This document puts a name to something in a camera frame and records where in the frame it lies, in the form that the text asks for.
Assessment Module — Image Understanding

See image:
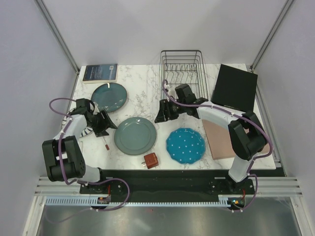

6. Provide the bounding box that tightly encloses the pink board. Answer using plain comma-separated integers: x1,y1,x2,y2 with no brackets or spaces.
202,119,271,161

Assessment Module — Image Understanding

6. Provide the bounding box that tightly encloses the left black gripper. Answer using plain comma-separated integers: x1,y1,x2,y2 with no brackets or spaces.
88,109,117,138

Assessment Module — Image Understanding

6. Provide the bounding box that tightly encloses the grey-green round plate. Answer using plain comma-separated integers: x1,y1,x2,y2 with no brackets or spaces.
114,117,157,155

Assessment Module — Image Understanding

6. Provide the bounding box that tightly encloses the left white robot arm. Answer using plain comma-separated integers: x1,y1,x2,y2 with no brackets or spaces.
42,97,117,193

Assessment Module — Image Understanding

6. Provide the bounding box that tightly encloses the black board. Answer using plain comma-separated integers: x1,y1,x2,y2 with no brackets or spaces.
211,64,258,112

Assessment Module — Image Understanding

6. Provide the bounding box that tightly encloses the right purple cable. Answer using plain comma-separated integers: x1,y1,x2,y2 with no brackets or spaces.
162,79,274,213

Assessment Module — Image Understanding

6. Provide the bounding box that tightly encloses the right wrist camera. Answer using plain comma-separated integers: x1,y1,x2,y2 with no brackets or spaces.
164,85,176,99

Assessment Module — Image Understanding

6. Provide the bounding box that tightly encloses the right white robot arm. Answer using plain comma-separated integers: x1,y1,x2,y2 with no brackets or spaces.
155,80,273,194

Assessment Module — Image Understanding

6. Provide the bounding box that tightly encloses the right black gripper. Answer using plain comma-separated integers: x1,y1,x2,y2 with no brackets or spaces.
155,98,186,123

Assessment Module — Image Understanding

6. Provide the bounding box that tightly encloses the red cube power adapter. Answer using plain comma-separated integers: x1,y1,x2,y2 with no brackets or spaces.
142,152,159,169

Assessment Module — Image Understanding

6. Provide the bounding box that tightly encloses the red tipped tube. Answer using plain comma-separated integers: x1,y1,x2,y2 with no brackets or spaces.
102,137,110,150

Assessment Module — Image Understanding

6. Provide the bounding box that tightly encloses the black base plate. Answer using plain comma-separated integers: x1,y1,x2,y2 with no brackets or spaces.
50,169,287,204

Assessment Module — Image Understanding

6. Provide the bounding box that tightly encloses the white striped plate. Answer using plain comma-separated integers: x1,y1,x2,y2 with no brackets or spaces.
62,108,93,139

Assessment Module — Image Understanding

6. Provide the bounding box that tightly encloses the blue polka dot plate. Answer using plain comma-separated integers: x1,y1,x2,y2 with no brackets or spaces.
166,128,206,164

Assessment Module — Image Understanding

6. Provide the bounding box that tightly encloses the wire dish rack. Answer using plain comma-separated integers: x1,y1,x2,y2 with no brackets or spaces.
159,50,209,99

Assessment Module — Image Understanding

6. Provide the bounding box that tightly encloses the dark blue book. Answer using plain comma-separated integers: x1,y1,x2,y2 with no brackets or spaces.
82,64,118,84

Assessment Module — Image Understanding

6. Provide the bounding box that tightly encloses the white slotted cable duct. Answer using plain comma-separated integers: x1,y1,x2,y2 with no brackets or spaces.
45,196,231,207

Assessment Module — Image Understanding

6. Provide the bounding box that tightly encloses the dark teal floral plate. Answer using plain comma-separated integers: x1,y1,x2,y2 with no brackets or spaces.
91,83,127,113

